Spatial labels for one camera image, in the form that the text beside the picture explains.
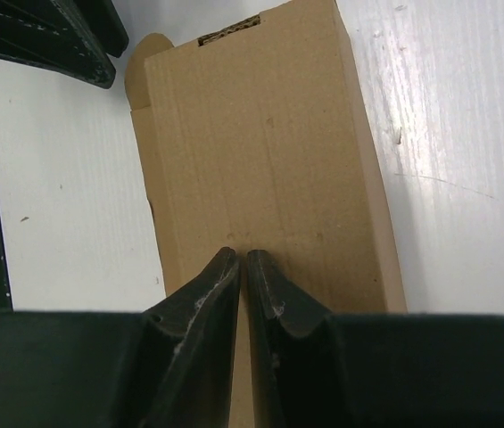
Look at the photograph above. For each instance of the brown cardboard box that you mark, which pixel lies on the brown cardboard box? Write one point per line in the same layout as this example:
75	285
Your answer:
255	137

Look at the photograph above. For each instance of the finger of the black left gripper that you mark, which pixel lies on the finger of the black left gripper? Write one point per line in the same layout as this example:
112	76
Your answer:
23	39
84	29

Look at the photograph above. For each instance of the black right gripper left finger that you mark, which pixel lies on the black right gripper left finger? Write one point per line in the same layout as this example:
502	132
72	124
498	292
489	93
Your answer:
168	366

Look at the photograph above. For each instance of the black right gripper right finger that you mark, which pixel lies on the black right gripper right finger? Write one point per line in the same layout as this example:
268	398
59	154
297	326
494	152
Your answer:
312	367

